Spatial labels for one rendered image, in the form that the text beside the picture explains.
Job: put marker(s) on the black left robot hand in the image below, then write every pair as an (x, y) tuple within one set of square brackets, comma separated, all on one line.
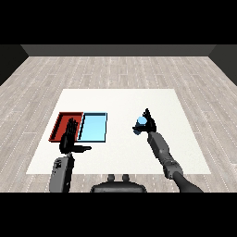
[(68, 140)]

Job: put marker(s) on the red shallow open box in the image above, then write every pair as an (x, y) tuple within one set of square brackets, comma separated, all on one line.
[(63, 126)]

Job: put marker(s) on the small blue can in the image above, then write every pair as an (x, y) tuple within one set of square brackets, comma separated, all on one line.
[(140, 124)]

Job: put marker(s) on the light blue shallow open box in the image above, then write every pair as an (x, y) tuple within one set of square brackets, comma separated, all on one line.
[(93, 127)]

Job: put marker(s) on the dark grey robot body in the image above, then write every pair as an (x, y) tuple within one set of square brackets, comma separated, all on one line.
[(118, 186)]

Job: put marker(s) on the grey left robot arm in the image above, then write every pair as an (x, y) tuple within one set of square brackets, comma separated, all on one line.
[(61, 174)]

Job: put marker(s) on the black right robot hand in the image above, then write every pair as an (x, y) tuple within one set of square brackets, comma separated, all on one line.
[(151, 123)]

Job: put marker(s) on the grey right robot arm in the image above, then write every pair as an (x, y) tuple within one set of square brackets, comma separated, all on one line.
[(166, 160)]

